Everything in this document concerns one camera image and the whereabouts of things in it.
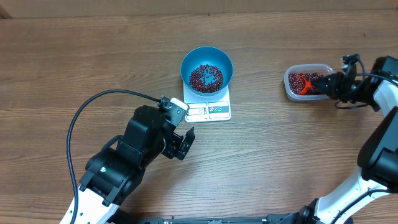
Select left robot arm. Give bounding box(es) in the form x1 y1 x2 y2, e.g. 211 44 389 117
61 99 195 223

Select white kitchen scale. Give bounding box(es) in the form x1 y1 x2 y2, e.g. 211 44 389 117
183 84 231 123

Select clear plastic container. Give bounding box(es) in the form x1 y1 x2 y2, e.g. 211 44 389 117
284 63 335 101

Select red beans in bowl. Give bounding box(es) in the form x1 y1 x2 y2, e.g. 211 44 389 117
189 64 224 93

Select red measuring scoop blue handle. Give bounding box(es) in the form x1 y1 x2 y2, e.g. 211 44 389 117
297 75 315 95

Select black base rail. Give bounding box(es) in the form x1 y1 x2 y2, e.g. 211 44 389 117
108 208 354 224

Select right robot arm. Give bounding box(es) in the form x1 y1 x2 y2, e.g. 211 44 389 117
282 54 397 224

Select blue bowl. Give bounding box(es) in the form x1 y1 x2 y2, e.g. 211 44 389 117
180 46 234 96

